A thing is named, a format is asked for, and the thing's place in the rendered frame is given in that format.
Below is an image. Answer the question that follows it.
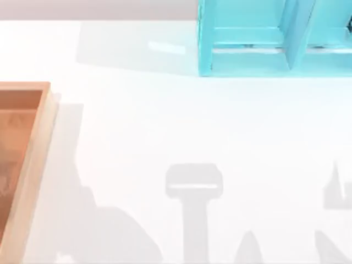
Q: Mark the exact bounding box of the light blue rack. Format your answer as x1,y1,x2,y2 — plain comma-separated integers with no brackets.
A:
197,0,352,78

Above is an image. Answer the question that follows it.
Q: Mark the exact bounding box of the shallow salmon-coloured box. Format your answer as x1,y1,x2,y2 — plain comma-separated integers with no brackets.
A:
0,81,59,264

